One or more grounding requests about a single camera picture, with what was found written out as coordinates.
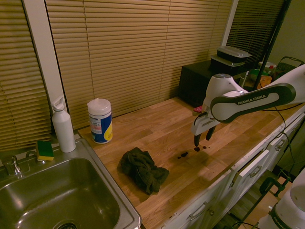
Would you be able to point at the white plastic bucket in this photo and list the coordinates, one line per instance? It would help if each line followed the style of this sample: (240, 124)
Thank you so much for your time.
(268, 66)

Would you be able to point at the white drawer front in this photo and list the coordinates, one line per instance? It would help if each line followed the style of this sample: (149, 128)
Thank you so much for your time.
(283, 138)
(253, 163)

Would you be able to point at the green yellow sponge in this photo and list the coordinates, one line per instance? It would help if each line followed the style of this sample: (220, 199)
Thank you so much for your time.
(44, 151)

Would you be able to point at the dark green towel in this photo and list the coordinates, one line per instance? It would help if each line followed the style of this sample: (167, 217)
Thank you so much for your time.
(143, 170)

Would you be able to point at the large dark spill blob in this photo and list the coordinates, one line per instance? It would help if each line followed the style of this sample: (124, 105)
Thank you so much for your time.
(197, 149)

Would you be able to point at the white cabinet door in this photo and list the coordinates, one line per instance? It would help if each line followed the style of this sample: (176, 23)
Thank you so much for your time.
(202, 202)

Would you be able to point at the wide tan window blind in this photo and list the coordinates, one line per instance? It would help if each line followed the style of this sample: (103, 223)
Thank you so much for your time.
(133, 55)

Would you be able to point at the orange packet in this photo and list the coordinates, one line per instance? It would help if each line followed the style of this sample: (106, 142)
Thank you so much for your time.
(265, 81)

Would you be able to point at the black lidded food container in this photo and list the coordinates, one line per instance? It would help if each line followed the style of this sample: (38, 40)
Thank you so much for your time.
(232, 52)
(222, 65)

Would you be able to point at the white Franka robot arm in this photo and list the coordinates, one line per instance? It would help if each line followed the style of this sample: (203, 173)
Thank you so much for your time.
(252, 100)

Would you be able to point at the black table clamp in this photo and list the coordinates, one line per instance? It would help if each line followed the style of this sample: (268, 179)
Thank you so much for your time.
(271, 187)

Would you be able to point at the black tripod pole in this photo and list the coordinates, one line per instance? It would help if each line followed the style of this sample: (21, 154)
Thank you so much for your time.
(271, 46)

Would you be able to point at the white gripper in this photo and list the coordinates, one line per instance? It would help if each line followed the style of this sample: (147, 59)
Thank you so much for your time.
(202, 125)

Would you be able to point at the chrome faucet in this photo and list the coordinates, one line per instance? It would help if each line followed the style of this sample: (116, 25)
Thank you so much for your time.
(10, 165)

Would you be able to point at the double dark spill blob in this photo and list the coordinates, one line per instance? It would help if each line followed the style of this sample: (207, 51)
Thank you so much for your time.
(184, 154)

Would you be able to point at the white wipes canister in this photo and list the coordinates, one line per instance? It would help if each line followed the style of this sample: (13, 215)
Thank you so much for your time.
(100, 121)

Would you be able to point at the stainless steel sink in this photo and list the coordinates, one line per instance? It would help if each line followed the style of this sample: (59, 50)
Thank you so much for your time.
(57, 190)

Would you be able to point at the round cabinet knob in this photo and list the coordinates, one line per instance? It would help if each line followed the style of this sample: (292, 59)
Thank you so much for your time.
(211, 211)

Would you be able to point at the white water bottle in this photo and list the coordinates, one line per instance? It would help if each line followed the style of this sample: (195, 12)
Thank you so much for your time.
(63, 128)

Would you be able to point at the narrow tan window blind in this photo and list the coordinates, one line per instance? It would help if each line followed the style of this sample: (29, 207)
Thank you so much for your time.
(19, 83)

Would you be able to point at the dark shaded window blind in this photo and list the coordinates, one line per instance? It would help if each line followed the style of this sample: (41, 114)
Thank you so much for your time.
(252, 26)

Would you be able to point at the black box appliance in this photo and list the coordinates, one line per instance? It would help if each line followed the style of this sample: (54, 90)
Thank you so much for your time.
(193, 83)

